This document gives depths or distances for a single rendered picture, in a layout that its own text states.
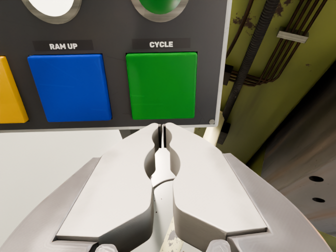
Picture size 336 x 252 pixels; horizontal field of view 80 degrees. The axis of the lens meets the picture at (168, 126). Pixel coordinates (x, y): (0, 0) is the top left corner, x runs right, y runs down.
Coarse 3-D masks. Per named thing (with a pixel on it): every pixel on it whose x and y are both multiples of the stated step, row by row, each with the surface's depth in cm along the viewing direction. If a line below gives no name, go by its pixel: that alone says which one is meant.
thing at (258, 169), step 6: (264, 144) 81; (258, 150) 87; (264, 150) 78; (252, 156) 94; (258, 156) 84; (252, 162) 90; (258, 162) 81; (252, 168) 86; (258, 168) 78; (258, 174) 75; (324, 234) 64; (330, 240) 66; (330, 246) 70
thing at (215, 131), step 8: (208, 128) 64; (216, 128) 63; (208, 136) 61; (216, 136) 62; (168, 232) 48; (168, 240) 47; (176, 240) 47; (160, 248) 47; (168, 248) 46; (176, 248) 46
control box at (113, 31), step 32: (0, 0) 19; (96, 0) 19; (128, 0) 19; (192, 0) 19; (224, 0) 19; (0, 32) 20; (32, 32) 20; (64, 32) 20; (96, 32) 20; (128, 32) 20; (160, 32) 20; (192, 32) 20; (224, 32) 21; (224, 64) 22; (32, 96) 23; (128, 96) 23; (0, 128) 25; (32, 128) 25; (64, 128) 25; (96, 128) 25; (128, 128) 25
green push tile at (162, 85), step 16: (128, 64) 21; (144, 64) 21; (160, 64) 21; (176, 64) 21; (192, 64) 21; (128, 80) 22; (144, 80) 22; (160, 80) 22; (176, 80) 22; (192, 80) 22; (144, 96) 23; (160, 96) 23; (176, 96) 23; (192, 96) 23; (144, 112) 24; (160, 112) 24; (176, 112) 24; (192, 112) 24
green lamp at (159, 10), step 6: (144, 0) 19; (150, 0) 19; (156, 0) 19; (162, 0) 19; (168, 0) 19; (174, 0) 19; (144, 6) 19; (150, 6) 19; (156, 6) 19; (162, 6) 19; (168, 6) 19; (174, 6) 19; (156, 12) 19; (162, 12) 19
